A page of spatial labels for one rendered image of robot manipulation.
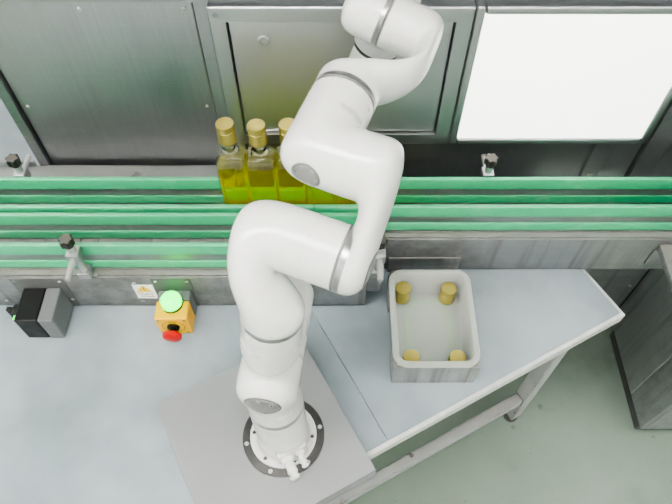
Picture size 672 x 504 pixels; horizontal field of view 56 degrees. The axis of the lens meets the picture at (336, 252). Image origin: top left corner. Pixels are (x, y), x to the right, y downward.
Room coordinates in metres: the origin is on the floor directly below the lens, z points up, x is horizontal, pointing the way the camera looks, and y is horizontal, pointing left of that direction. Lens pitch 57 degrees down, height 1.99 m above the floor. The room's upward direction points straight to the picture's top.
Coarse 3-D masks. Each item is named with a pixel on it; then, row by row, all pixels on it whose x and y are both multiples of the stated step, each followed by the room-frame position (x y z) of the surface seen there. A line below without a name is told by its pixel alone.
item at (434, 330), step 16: (400, 272) 0.71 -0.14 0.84; (416, 272) 0.71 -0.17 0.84; (432, 272) 0.71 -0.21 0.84; (448, 272) 0.71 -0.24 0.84; (416, 288) 0.70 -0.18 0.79; (432, 288) 0.70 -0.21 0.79; (464, 288) 0.67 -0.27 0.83; (400, 304) 0.67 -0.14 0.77; (416, 304) 0.67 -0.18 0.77; (432, 304) 0.67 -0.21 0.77; (464, 304) 0.64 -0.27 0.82; (400, 320) 0.63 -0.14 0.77; (416, 320) 0.63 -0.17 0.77; (432, 320) 0.63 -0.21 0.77; (448, 320) 0.63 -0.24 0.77; (464, 320) 0.61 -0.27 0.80; (400, 336) 0.59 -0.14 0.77; (416, 336) 0.59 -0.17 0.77; (432, 336) 0.59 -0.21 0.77; (448, 336) 0.59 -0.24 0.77; (464, 336) 0.58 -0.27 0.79; (400, 352) 0.55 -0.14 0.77; (432, 352) 0.55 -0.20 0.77; (448, 352) 0.55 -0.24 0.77; (464, 352) 0.55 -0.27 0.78
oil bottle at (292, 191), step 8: (280, 160) 0.81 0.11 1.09; (280, 168) 0.80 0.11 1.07; (280, 176) 0.80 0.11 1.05; (288, 176) 0.80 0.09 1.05; (280, 184) 0.80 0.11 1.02; (288, 184) 0.80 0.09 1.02; (296, 184) 0.80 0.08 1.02; (304, 184) 0.80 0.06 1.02; (280, 192) 0.80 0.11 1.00; (288, 192) 0.80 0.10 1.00; (296, 192) 0.80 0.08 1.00; (304, 192) 0.80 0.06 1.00; (280, 200) 0.80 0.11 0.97; (288, 200) 0.80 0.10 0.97; (296, 200) 0.80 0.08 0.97; (304, 200) 0.80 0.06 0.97
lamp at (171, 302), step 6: (168, 294) 0.64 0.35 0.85; (174, 294) 0.65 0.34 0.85; (162, 300) 0.63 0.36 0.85; (168, 300) 0.63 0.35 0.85; (174, 300) 0.63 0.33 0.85; (180, 300) 0.64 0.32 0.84; (162, 306) 0.62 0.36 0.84; (168, 306) 0.62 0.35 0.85; (174, 306) 0.62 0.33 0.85; (180, 306) 0.63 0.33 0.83; (168, 312) 0.62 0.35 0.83; (174, 312) 0.62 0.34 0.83
